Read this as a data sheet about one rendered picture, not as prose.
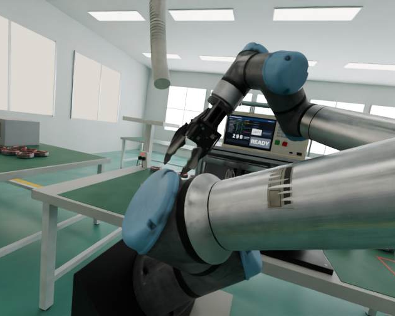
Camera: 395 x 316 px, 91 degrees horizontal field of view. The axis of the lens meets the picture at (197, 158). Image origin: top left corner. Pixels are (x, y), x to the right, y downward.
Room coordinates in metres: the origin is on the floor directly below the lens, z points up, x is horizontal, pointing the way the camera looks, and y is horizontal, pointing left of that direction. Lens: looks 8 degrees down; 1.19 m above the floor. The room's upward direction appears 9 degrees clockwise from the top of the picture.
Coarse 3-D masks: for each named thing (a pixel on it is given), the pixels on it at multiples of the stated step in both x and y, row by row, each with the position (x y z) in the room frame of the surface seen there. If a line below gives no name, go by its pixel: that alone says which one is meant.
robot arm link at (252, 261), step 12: (240, 252) 0.28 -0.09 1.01; (252, 252) 0.29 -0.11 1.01; (228, 264) 0.28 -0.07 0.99; (240, 264) 0.28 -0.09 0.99; (252, 264) 0.28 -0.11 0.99; (192, 276) 0.30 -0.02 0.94; (204, 276) 0.28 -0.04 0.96; (216, 276) 0.28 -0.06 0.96; (228, 276) 0.29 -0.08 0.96; (240, 276) 0.29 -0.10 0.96; (192, 288) 0.30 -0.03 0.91; (204, 288) 0.30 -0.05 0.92; (216, 288) 0.31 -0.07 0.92
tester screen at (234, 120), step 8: (232, 120) 1.10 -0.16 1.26; (240, 120) 1.09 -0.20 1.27; (248, 120) 1.08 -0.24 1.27; (256, 120) 1.07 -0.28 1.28; (264, 120) 1.06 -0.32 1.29; (232, 128) 1.10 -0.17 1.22; (240, 128) 1.09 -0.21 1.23; (248, 128) 1.08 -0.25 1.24; (256, 128) 1.07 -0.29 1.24; (264, 128) 1.06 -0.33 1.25; (272, 128) 1.05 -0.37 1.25; (248, 136) 1.08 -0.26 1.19; (256, 136) 1.06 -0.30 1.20; (264, 136) 1.06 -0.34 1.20; (240, 144) 1.09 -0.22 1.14; (248, 144) 1.07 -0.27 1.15
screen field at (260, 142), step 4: (252, 140) 1.07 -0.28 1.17; (256, 140) 1.06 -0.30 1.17; (260, 140) 1.06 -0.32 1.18; (264, 140) 1.05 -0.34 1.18; (268, 140) 1.05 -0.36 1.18; (252, 144) 1.07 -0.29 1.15; (256, 144) 1.06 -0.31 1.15; (260, 144) 1.06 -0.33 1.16; (264, 144) 1.05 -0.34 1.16; (268, 144) 1.05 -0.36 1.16; (268, 148) 1.05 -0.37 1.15
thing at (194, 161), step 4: (196, 148) 0.52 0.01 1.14; (200, 148) 0.51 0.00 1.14; (192, 152) 0.52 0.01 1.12; (196, 152) 0.52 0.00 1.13; (200, 152) 0.50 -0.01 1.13; (192, 156) 0.52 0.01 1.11; (196, 156) 0.51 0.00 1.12; (200, 156) 0.52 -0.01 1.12; (188, 160) 0.52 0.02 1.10; (192, 160) 0.52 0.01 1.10; (196, 160) 0.49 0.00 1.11; (188, 164) 0.52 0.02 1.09; (192, 164) 0.50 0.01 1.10; (196, 164) 0.48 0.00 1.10; (184, 168) 0.52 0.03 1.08; (188, 168) 0.52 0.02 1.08; (192, 168) 0.49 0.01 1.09; (184, 172) 0.52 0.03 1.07
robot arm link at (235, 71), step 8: (248, 48) 0.48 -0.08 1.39; (256, 48) 0.47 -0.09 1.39; (264, 48) 0.47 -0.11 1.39; (240, 56) 0.48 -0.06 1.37; (248, 56) 0.46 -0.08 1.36; (232, 64) 0.49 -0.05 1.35; (240, 64) 0.47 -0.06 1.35; (232, 72) 0.48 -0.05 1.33; (240, 72) 0.46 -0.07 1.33; (232, 80) 0.47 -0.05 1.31; (240, 80) 0.47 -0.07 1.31; (240, 88) 0.47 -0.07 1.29; (248, 88) 0.48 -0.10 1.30
